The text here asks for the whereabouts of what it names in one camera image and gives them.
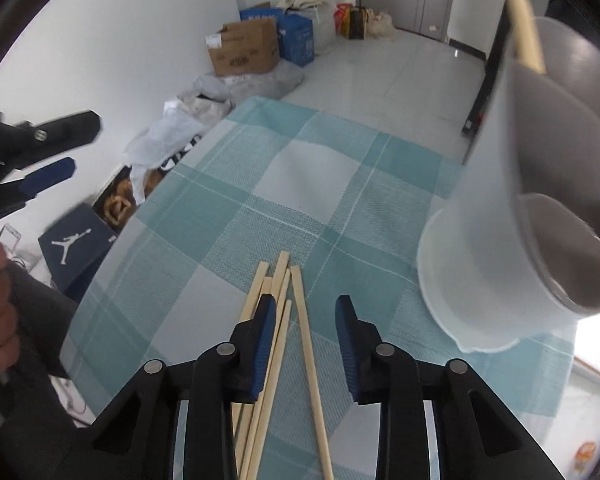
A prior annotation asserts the teal checked tablecloth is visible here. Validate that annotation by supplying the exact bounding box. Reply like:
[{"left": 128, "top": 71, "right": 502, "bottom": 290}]
[{"left": 60, "top": 96, "right": 578, "bottom": 480}]

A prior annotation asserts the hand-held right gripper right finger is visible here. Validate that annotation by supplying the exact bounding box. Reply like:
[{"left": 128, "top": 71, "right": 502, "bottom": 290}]
[{"left": 335, "top": 296, "right": 566, "bottom": 480}]

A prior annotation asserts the white plastic bag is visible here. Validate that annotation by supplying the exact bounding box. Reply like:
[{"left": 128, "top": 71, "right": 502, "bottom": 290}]
[{"left": 124, "top": 110, "right": 203, "bottom": 206}]

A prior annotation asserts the grey plastic utensil holder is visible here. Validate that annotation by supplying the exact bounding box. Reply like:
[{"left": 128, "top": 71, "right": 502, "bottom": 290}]
[{"left": 416, "top": 16, "right": 600, "bottom": 353}]

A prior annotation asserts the grey plastic bag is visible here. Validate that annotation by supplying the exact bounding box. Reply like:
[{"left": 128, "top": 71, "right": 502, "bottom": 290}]
[{"left": 192, "top": 65, "right": 306, "bottom": 103}]

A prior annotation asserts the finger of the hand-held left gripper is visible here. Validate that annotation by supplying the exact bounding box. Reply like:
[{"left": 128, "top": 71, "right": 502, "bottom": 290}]
[
  {"left": 12, "top": 110, "right": 104, "bottom": 167},
  {"left": 0, "top": 156, "right": 77, "bottom": 211}
]

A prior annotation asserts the black paper bag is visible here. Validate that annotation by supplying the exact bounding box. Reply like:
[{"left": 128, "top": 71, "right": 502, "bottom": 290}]
[{"left": 348, "top": 6, "right": 370, "bottom": 41}]

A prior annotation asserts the black cable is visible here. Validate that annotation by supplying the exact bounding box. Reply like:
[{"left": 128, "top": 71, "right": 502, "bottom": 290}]
[{"left": 50, "top": 375, "right": 96, "bottom": 421}]

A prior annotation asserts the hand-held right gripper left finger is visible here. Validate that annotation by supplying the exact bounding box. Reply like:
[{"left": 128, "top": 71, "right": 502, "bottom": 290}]
[{"left": 62, "top": 294, "right": 278, "bottom": 480}]

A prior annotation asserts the beige plastic bag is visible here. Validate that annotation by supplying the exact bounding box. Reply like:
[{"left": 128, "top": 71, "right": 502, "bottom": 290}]
[{"left": 366, "top": 10, "right": 396, "bottom": 41}]

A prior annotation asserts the white plastic storage bin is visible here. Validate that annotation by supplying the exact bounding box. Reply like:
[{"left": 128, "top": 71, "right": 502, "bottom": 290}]
[{"left": 310, "top": 2, "right": 337, "bottom": 56}]

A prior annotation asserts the translucent plastic bag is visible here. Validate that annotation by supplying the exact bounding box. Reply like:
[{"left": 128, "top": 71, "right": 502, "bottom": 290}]
[{"left": 165, "top": 91, "right": 236, "bottom": 126}]

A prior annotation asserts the brown shoe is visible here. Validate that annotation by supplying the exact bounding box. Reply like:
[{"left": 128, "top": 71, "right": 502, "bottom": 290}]
[{"left": 102, "top": 190, "right": 137, "bottom": 226}]

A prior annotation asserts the brown cardboard box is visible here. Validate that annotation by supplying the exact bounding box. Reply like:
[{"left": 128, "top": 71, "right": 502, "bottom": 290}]
[{"left": 205, "top": 20, "right": 281, "bottom": 78}]

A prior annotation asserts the blue cardboard box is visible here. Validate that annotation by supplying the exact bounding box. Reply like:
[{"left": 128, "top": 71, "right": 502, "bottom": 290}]
[{"left": 239, "top": 2, "right": 315, "bottom": 67}]

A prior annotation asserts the pale wooden chopstick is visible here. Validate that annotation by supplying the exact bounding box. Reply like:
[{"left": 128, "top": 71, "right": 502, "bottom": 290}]
[{"left": 496, "top": 0, "right": 548, "bottom": 75}]

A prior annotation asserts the bundle of wooden chopsticks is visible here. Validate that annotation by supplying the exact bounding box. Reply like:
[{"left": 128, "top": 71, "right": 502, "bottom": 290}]
[{"left": 230, "top": 251, "right": 335, "bottom": 480}]

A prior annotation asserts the dark blue shoe box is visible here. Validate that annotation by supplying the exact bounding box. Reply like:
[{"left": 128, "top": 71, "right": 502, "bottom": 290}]
[{"left": 37, "top": 204, "right": 118, "bottom": 303}]

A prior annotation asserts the black white-lettered item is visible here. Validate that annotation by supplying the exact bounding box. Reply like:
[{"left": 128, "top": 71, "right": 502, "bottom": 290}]
[{"left": 157, "top": 132, "right": 203, "bottom": 173}]

